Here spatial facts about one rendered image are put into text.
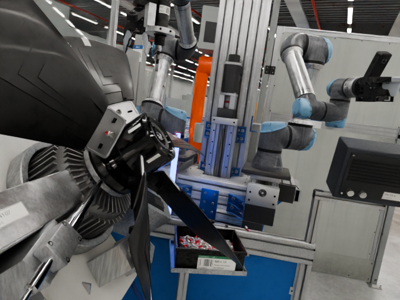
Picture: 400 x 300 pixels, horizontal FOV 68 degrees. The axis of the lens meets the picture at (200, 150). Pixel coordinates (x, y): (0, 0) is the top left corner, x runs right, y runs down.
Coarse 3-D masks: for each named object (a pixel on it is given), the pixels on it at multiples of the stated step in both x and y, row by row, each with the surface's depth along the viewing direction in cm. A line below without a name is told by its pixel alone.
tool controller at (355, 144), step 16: (352, 144) 98; (368, 144) 99; (384, 144) 101; (336, 160) 103; (352, 160) 96; (368, 160) 95; (384, 160) 94; (336, 176) 101; (352, 176) 98; (368, 176) 97; (384, 176) 96; (336, 192) 101; (352, 192) 98; (368, 192) 99; (384, 192) 98
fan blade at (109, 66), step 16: (80, 48) 73; (96, 48) 76; (112, 48) 80; (96, 64) 72; (112, 64) 75; (128, 64) 79; (96, 80) 69; (112, 80) 71; (128, 80) 73; (112, 96) 68; (128, 96) 70
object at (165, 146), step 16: (144, 112) 62; (128, 128) 60; (144, 128) 58; (160, 128) 68; (128, 144) 58; (144, 144) 58; (160, 144) 61; (96, 160) 59; (112, 160) 61; (128, 160) 59; (144, 160) 59; (160, 160) 60; (112, 176) 59; (128, 176) 63; (128, 192) 63
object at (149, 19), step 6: (144, 0) 65; (150, 0) 66; (156, 0) 66; (150, 6) 66; (156, 6) 67; (150, 12) 67; (144, 18) 69; (150, 18) 67; (144, 24) 69; (150, 24) 67; (150, 30) 67; (156, 30) 67; (162, 30) 67; (168, 30) 67; (168, 36) 70; (174, 36) 70
